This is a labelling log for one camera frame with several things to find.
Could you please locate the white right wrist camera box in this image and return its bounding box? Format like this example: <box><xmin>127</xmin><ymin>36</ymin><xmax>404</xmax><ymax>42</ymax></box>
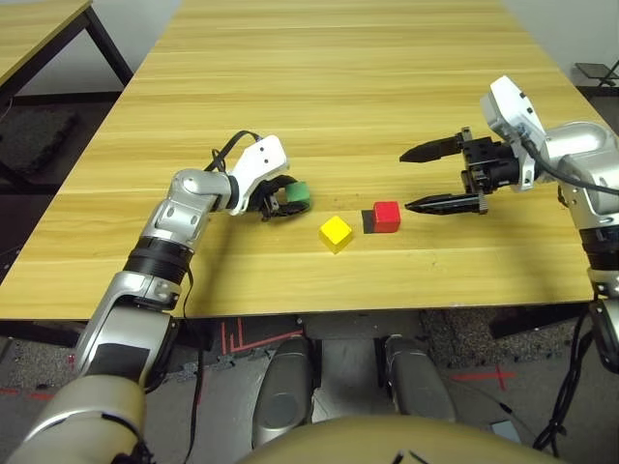
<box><xmin>480</xmin><ymin>75</ymin><xmax>547</xmax><ymax>192</ymax></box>

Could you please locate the tan robot torso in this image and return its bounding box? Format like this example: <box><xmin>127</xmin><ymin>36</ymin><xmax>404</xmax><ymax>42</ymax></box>
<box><xmin>236</xmin><ymin>416</ymin><xmax>557</xmax><ymax>464</ymax></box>

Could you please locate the grey left robot leg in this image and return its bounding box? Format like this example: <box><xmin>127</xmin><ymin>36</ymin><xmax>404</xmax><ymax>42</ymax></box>
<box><xmin>251</xmin><ymin>335</ymin><xmax>315</xmax><ymax>449</ymax></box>

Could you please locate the black main table frame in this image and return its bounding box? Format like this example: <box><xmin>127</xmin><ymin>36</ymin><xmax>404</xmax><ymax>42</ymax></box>
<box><xmin>0</xmin><ymin>308</ymin><xmax>589</xmax><ymax>350</ymax></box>

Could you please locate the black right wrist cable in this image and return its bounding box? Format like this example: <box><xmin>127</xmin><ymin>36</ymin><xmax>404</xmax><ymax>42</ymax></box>
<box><xmin>519</xmin><ymin>126</ymin><xmax>619</xmax><ymax>197</ymax></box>

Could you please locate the black mat with red lines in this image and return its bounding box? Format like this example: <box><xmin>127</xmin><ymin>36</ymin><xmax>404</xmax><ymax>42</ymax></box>
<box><xmin>202</xmin><ymin>316</ymin><xmax>310</xmax><ymax>371</ymax></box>

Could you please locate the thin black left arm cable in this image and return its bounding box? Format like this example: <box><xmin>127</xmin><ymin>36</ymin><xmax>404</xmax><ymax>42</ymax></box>
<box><xmin>180</xmin><ymin>268</ymin><xmax>205</xmax><ymax>464</ymax></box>

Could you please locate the black folding stool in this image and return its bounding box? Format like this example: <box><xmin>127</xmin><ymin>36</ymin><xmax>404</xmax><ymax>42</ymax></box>
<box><xmin>574</xmin><ymin>61</ymin><xmax>619</xmax><ymax>89</ymax></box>

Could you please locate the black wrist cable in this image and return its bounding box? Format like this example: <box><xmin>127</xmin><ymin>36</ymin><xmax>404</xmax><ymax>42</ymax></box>
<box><xmin>205</xmin><ymin>130</ymin><xmax>265</xmax><ymax>176</ymax></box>
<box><xmin>519</xmin><ymin>126</ymin><xmax>619</xmax><ymax>197</ymax></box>

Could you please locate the grey robot leg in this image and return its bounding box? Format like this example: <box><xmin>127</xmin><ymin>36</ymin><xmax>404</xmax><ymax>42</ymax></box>
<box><xmin>251</xmin><ymin>335</ymin><xmax>315</xmax><ymax>449</ymax></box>
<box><xmin>384</xmin><ymin>334</ymin><xmax>458</xmax><ymax>424</ymax></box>

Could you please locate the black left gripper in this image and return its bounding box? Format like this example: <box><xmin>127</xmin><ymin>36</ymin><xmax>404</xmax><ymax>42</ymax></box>
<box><xmin>251</xmin><ymin>175</ymin><xmax>313</xmax><ymax>221</ymax></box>

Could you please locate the dark robot stand plate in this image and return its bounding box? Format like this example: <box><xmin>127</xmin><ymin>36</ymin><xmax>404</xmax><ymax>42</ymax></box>
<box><xmin>299</xmin><ymin>312</ymin><xmax>423</xmax><ymax>340</ymax></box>

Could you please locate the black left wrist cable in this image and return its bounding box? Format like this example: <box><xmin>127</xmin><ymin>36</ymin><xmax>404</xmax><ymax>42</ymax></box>
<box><xmin>205</xmin><ymin>130</ymin><xmax>265</xmax><ymax>176</ymax></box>

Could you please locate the green wooden block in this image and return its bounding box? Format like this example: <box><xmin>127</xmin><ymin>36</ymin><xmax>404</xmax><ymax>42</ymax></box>
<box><xmin>282</xmin><ymin>181</ymin><xmax>311</xmax><ymax>205</ymax></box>

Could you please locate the red wooden block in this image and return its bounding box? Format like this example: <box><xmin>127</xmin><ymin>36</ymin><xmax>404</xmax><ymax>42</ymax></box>
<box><xmin>371</xmin><ymin>200</ymin><xmax>402</xmax><ymax>234</ymax></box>

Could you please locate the yellow wooden block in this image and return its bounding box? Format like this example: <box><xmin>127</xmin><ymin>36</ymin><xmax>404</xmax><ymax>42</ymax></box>
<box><xmin>318</xmin><ymin>216</ymin><xmax>354</xmax><ymax>255</ymax></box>

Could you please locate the grey speckled floor mat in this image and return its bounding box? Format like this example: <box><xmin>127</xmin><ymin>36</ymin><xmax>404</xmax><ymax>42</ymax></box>
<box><xmin>420</xmin><ymin>308</ymin><xmax>592</xmax><ymax>377</ymax></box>
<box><xmin>0</xmin><ymin>337</ymin><xmax>79</xmax><ymax>389</ymax></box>

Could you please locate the grey right robot leg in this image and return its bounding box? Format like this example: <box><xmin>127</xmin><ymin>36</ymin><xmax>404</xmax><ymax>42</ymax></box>
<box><xmin>384</xmin><ymin>334</ymin><xmax>458</xmax><ymax>424</ymax></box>

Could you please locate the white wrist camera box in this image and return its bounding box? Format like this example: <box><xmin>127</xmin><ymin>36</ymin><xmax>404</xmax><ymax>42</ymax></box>
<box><xmin>226</xmin><ymin>134</ymin><xmax>290</xmax><ymax>217</ymax></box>
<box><xmin>480</xmin><ymin>75</ymin><xmax>547</xmax><ymax>192</ymax></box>

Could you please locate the black hanging cable bundle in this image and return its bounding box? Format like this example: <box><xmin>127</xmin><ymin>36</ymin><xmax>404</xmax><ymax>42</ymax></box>
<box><xmin>531</xmin><ymin>299</ymin><xmax>619</xmax><ymax>458</ymax></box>

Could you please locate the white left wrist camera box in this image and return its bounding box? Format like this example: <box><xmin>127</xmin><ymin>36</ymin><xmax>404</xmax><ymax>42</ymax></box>
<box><xmin>226</xmin><ymin>134</ymin><xmax>290</xmax><ymax>217</ymax></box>

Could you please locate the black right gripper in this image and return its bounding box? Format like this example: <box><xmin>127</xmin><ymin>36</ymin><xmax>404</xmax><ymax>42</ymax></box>
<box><xmin>399</xmin><ymin>126</ymin><xmax>526</xmax><ymax>215</ymax></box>

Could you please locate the black foam pad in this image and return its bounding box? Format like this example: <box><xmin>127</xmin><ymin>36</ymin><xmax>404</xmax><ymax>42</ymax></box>
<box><xmin>0</xmin><ymin>108</ymin><xmax>81</xmax><ymax>175</ymax></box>

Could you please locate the red floor tape strip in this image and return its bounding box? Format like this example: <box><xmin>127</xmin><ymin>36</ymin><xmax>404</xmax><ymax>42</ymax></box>
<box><xmin>0</xmin><ymin>386</ymin><xmax>55</xmax><ymax>403</ymax></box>

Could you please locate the wooden side table black frame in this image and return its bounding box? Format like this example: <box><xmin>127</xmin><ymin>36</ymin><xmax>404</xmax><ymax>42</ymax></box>
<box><xmin>0</xmin><ymin>0</ymin><xmax>134</xmax><ymax>194</ymax></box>

